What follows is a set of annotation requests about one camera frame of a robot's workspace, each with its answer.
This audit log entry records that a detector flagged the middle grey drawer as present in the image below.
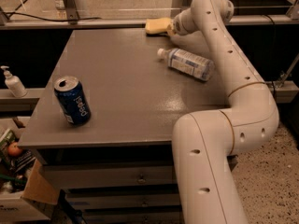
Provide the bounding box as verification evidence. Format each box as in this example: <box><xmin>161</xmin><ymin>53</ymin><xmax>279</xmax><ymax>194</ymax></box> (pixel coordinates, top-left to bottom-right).
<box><xmin>66</xmin><ymin>193</ymin><xmax>180</xmax><ymax>210</ymax></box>

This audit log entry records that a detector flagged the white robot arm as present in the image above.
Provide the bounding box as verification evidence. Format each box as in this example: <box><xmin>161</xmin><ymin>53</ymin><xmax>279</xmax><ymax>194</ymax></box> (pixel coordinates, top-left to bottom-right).
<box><xmin>172</xmin><ymin>0</ymin><xmax>279</xmax><ymax>224</ymax></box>

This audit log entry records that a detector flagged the white pump dispenser bottle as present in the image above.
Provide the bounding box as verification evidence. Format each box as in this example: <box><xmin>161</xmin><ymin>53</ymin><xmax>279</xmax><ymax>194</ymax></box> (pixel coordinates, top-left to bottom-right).
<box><xmin>1</xmin><ymin>65</ymin><xmax>27</xmax><ymax>98</ymax></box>

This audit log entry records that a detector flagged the clear plastic water bottle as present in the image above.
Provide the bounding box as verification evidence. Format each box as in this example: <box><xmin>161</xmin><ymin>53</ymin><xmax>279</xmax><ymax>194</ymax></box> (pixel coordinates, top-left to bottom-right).
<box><xmin>157</xmin><ymin>48</ymin><xmax>215</xmax><ymax>81</ymax></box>

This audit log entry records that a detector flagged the orange fruit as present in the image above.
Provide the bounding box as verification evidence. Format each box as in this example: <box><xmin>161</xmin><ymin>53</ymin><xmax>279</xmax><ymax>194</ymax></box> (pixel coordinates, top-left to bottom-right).
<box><xmin>7</xmin><ymin>142</ymin><xmax>23</xmax><ymax>158</ymax></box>

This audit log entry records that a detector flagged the yellow sponge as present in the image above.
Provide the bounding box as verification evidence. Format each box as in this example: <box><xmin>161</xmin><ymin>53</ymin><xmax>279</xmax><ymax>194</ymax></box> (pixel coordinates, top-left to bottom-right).
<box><xmin>145</xmin><ymin>18</ymin><xmax>172</xmax><ymax>35</ymax></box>

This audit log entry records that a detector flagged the brown cardboard box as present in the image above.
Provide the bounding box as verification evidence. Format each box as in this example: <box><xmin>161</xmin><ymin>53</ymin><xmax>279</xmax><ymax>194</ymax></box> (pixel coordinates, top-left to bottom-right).
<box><xmin>22</xmin><ymin>160</ymin><xmax>60</xmax><ymax>205</ymax></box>

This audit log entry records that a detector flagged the bottom grey drawer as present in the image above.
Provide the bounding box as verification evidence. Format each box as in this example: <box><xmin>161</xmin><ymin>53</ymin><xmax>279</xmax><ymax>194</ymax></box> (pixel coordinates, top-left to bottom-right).
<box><xmin>83</xmin><ymin>206</ymin><xmax>183</xmax><ymax>224</ymax></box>

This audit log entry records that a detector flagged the grey drawer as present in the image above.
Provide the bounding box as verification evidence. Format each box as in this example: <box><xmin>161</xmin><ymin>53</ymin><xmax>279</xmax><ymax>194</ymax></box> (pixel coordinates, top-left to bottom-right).
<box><xmin>41</xmin><ymin>166</ymin><xmax>175</xmax><ymax>189</ymax></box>
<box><xmin>83</xmin><ymin>206</ymin><xmax>183</xmax><ymax>224</ymax></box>
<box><xmin>66</xmin><ymin>193</ymin><xmax>180</xmax><ymax>210</ymax></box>

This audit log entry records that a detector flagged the grey drawer cabinet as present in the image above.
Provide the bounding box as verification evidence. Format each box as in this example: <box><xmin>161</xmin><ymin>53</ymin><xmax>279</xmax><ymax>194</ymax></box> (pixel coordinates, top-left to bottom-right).
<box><xmin>18</xmin><ymin>26</ymin><xmax>239</xmax><ymax>224</ymax></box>

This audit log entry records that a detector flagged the blue pepsi can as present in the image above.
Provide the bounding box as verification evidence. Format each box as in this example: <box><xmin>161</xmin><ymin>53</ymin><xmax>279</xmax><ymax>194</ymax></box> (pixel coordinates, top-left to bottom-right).
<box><xmin>54</xmin><ymin>76</ymin><xmax>91</xmax><ymax>125</ymax></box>

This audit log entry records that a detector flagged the metal frame rail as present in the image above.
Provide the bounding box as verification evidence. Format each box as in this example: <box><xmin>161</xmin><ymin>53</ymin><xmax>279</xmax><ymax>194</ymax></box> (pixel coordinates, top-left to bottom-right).
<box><xmin>0</xmin><ymin>15</ymin><xmax>299</xmax><ymax>30</ymax></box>

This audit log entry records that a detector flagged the top grey drawer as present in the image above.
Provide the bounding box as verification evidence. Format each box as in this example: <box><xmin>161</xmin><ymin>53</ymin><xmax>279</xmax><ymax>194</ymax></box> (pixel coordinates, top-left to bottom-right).
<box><xmin>41</xmin><ymin>166</ymin><xmax>175</xmax><ymax>189</ymax></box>

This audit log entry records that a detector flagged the black cable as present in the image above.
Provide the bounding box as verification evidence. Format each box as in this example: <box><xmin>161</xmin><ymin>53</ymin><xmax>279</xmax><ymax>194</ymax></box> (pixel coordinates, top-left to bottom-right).
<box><xmin>4</xmin><ymin>0</ymin><xmax>102</xmax><ymax>22</ymax></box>

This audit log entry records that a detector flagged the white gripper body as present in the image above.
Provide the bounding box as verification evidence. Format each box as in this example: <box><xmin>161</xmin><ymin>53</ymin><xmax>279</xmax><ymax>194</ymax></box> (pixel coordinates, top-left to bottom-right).
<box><xmin>173</xmin><ymin>8</ymin><xmax>198</xmax><ymax>35</ymax></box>

